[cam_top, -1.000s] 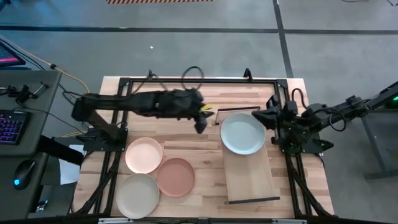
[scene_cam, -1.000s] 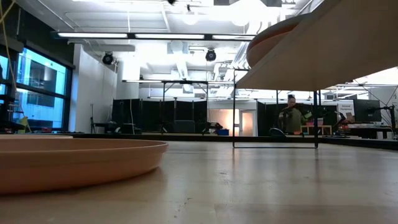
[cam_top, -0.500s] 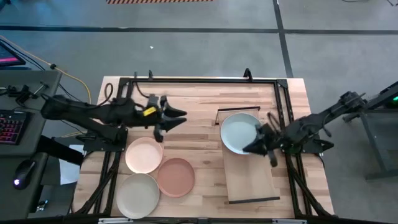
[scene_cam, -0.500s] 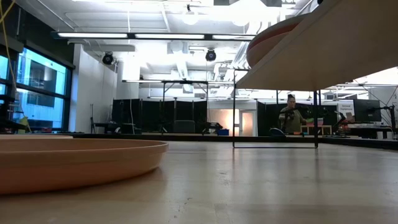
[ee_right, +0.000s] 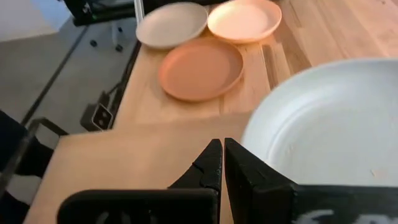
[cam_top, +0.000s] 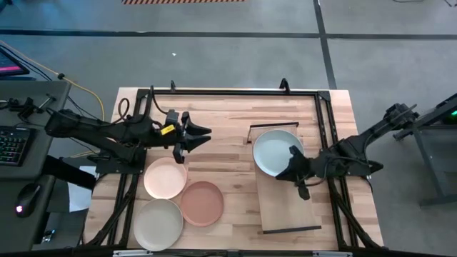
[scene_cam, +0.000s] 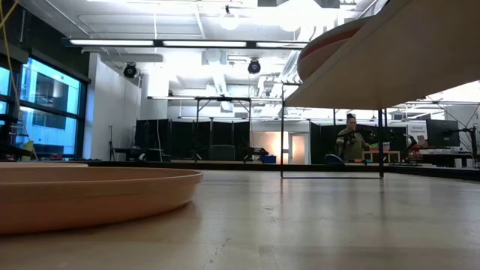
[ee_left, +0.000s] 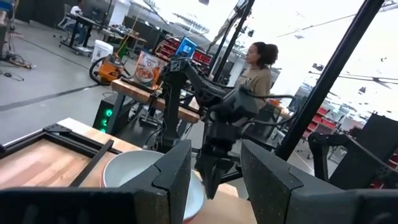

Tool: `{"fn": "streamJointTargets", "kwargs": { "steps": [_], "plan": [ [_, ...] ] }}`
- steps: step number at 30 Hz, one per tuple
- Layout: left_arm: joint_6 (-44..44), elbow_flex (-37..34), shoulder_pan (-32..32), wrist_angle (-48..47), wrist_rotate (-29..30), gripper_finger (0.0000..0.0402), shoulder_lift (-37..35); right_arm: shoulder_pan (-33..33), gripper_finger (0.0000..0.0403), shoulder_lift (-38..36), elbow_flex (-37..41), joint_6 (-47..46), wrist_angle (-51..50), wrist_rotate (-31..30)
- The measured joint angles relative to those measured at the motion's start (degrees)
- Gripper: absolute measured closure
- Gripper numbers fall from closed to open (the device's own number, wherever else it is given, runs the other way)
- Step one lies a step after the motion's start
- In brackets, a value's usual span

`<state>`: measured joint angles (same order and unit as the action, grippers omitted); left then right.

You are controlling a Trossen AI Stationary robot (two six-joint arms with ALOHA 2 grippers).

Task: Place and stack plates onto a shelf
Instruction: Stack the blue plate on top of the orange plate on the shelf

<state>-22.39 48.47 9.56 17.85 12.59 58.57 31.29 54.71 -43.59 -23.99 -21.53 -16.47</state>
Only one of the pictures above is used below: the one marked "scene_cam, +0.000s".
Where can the pink plate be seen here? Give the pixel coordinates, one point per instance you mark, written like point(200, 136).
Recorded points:
point(313, 65)

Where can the red plate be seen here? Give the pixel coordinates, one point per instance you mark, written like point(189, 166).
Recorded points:
point(330, 43)

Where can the terracotta plate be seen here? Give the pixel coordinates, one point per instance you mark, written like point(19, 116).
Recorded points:
point(93, 202)

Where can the peach plate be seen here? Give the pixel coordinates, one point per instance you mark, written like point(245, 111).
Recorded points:
point(37, 164)

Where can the wooden shelf with black legs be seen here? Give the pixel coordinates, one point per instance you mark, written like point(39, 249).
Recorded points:
point(393, 67)

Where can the blue bin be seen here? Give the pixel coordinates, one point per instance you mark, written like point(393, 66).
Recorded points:
point(269, 159)

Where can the round black ceiling fixture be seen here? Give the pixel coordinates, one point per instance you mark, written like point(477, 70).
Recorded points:
point(130, 70)
point(254, 66)

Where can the long ceiling light bar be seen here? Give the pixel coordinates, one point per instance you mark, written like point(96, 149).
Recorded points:
point(187, 43)

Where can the person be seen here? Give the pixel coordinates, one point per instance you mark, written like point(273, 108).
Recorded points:
point(352, 144)

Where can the light wooden background table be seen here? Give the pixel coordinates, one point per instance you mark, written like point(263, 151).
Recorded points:
point(382, 152)

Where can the large window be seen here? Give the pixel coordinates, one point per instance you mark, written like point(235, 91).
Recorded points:
point(48, 108)

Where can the background black monitor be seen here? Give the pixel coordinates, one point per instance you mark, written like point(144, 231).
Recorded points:
point(442, 133)

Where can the background black rig frame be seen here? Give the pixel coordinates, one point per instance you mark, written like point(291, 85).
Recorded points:
point(221, 99)

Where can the black partition wall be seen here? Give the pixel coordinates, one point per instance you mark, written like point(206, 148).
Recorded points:
point(180, 138)
point(326, 142)

